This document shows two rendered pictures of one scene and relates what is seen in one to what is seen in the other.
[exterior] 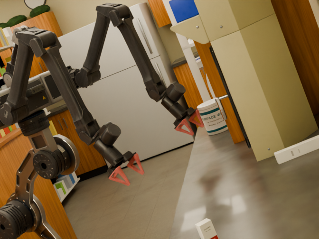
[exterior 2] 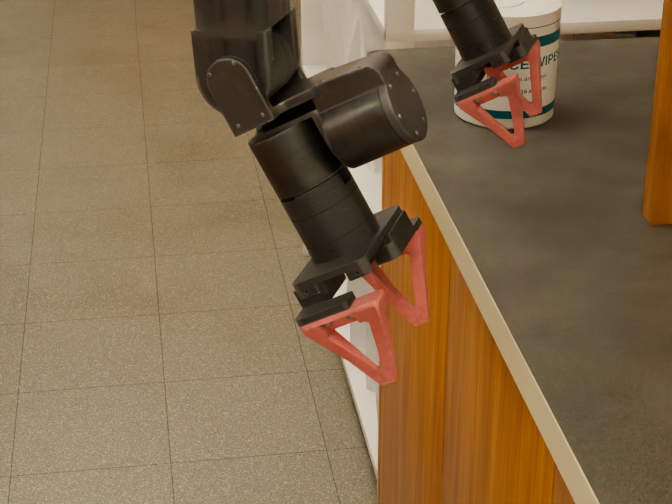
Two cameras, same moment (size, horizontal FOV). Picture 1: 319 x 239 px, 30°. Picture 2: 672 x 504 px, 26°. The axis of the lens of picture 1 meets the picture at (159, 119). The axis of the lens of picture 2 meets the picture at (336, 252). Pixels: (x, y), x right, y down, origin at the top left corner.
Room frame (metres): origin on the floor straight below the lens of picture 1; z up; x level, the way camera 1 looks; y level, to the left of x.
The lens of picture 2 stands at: (1.25, 0.55, 1.61)
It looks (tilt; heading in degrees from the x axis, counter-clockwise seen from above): 26 degrees down; 340
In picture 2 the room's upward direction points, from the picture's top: straight up
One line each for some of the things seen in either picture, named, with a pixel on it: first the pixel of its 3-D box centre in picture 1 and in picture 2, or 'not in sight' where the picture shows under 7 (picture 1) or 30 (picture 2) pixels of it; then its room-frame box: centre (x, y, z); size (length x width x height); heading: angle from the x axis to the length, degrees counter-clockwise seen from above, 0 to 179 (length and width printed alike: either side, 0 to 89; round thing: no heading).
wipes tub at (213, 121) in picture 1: (214, 115); (506, 56); (2.85, -0.26, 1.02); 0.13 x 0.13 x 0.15
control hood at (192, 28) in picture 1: (192, 31); not in sight; (2.27, -0.25, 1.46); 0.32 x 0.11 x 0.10; 169
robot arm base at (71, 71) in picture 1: (73, 77); not in sight; (2.90, 0.31, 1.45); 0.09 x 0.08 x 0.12; 143
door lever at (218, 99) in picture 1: (225, 106); not in sight; (2.16, -0.24, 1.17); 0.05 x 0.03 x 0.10; 78
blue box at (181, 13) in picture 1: (185, 6); not in sight; (2.37, -0.27, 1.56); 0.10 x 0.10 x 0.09; 79
